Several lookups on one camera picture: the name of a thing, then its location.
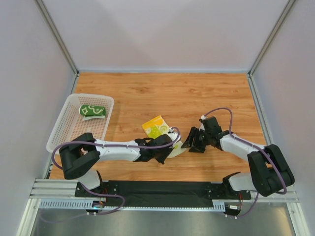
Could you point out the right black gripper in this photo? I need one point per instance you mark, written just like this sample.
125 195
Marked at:
199 138

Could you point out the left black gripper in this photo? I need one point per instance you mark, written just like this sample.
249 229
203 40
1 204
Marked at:
170 146

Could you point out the yellow green towel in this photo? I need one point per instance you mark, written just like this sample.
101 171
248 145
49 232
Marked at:
156 127

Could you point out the green frog pattern towel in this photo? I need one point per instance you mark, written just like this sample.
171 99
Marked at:
89 112

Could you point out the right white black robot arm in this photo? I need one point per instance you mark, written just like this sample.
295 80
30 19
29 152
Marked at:
269 171

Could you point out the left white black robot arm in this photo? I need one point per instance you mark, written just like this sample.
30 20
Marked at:
80 155

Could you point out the white plastic basket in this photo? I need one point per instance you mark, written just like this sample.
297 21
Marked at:
70 124

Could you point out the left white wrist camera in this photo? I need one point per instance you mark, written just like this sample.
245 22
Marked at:
174 135

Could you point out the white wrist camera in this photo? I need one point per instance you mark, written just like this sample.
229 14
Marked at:
174 135
202 120

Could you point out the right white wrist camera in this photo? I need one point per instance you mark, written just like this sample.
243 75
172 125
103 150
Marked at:
202 120

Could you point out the slotted grey cable duct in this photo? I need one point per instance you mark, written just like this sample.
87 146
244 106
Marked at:
91 205

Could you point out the right aluminium frame post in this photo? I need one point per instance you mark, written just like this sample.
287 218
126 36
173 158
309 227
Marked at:
272 35

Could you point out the aluminium frame post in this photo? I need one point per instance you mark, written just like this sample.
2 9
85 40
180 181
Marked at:
272 35
56 34

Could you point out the aluminium front rail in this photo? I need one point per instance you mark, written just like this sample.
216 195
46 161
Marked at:
65 189

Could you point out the left aluminium frame post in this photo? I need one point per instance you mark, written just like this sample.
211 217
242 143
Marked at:
56 34

